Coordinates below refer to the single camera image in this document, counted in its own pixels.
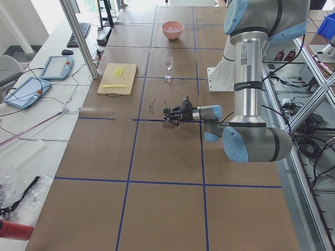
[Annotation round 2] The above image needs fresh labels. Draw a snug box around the red fire extinguisher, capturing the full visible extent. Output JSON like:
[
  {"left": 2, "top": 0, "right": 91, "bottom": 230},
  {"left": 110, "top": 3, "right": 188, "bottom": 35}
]
[{"left": 0, "top": 220, "right": 34, "bottom": 241}]

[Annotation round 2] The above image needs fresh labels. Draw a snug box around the clear wine glass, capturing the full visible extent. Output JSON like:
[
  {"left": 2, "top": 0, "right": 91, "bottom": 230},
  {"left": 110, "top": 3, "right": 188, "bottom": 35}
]
[{"left": 162, "top": 53, "right": 173, "bottom": 82}]

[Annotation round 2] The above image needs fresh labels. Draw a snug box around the long metal rod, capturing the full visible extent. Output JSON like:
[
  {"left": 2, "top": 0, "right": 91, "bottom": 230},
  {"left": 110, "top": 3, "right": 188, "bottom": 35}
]
[{"left": 0, "top": 109, "right": 66, "bottom": 147}]

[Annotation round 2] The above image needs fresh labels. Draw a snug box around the black strap lanyard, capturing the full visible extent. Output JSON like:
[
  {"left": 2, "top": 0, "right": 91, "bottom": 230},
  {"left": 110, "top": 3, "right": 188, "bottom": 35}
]
[{"left": 0, "top": 176, "right": 41, "bottom": 218}]

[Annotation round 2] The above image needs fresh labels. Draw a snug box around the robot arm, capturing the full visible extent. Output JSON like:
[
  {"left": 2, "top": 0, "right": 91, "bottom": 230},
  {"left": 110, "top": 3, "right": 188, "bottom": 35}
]
[{"left": 163, "top": 1, "right": 310, "bottom": 163}]

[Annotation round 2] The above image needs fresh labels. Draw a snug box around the clear ice cubes pile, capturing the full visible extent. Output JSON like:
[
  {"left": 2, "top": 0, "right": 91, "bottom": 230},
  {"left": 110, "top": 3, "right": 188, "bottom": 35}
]
[{"left": 165, "top": 26, "right": 179, "bottom": 33}]

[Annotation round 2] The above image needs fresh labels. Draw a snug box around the bamboo cutting board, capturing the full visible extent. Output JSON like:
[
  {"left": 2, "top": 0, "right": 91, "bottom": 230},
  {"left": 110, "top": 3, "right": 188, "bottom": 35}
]
[{"left": 97, "top": 63, "right": 137, "bottom": 96}]

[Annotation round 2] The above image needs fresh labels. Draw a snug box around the grey office chair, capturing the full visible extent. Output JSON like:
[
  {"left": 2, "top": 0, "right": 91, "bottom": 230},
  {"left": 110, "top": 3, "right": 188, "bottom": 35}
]
[{"left": 1, "top": 55, "right": 24, "bottom": 87}]

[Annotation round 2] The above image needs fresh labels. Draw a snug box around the black keyboard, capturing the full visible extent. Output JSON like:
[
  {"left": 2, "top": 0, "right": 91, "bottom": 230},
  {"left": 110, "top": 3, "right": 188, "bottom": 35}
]
[{"left": 66, "top": 22, "right": 92, "bottom": 48}]

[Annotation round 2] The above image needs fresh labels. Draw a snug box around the black box device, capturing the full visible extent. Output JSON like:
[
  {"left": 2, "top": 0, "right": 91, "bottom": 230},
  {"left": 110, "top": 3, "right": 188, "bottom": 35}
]
[{"left": 96, "top": 27, "right": 111, "bottom": 47}]

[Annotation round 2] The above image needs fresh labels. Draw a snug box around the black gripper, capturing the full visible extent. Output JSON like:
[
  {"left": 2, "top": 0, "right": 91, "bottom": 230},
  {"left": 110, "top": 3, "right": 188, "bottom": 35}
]
[{"left": 167, "top": 105, "right": 194, "bottom": 126}]

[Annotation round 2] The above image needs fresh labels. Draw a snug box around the far teach pendant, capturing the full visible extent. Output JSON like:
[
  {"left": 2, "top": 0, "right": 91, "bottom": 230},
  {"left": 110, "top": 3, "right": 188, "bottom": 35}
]
[{"left": 40, "top": 55, "right": 73, "bottom": 81}]

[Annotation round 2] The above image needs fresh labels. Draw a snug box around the clear plastic bag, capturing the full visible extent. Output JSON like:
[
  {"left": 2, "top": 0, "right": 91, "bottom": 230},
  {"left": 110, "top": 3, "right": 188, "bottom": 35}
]
[{"left": 1, "top": 175, "right": 53, "bottom": 215}]

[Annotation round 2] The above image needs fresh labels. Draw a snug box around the pink bowl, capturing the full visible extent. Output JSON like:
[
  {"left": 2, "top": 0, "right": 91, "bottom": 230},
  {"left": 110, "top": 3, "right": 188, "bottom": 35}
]
[{"left": 161, "top": 21, "right": 184, "bottom": 40}]

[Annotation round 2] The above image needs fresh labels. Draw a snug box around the steel jigger measuring cup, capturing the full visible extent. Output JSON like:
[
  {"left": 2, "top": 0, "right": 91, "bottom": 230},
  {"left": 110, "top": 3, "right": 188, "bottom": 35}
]
[{"left": 163, "top": 107, "right": 171, "bottom": 121}]

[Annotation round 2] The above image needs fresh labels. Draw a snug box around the black computer mouse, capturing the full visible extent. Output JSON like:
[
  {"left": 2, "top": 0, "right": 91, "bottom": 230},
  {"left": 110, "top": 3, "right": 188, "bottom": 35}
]
[{"left": 61, "top": 49, "right": 73, "bottom": 55}]

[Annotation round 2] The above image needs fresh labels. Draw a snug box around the teach pendant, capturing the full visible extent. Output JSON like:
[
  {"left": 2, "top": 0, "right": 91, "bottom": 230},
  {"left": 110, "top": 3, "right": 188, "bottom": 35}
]
[
  {"left": 40, "top": 55, "right": 73, "bottom": 81},
  {"left": 4, "top": 77, "right": 51, "bottom": 109}
]

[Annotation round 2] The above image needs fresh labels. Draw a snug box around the near teach pendant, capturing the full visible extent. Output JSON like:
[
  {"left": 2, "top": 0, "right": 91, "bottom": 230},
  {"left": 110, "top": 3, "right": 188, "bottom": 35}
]
[{"left": 4, "top": 77, "right": 51, "bottom": 109}]

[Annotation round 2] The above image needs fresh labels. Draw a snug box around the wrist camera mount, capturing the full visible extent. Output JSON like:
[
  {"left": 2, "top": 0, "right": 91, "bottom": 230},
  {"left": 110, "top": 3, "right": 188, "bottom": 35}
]
[{"left": 181, "top": 95, "right": 193, "bottom": 110}]

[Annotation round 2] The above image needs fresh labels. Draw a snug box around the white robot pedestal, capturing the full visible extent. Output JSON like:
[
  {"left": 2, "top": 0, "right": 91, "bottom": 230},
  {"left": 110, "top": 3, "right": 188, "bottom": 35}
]
[{"left": 207, "top": 37, "right": 249, "bottom": 92}]

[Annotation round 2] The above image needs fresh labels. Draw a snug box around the yellow plastic knife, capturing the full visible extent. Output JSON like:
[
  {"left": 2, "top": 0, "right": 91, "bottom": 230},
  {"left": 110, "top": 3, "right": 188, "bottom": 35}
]
[{"left": 102, "top": 84, "right": 127, "bottom": 88}]

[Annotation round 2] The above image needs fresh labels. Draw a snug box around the aluminium frame post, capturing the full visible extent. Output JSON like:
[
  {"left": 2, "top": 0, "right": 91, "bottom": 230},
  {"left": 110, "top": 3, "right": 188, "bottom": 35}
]
[{"left": 59, "top": 0, "right": 98, "bottom": 79}]

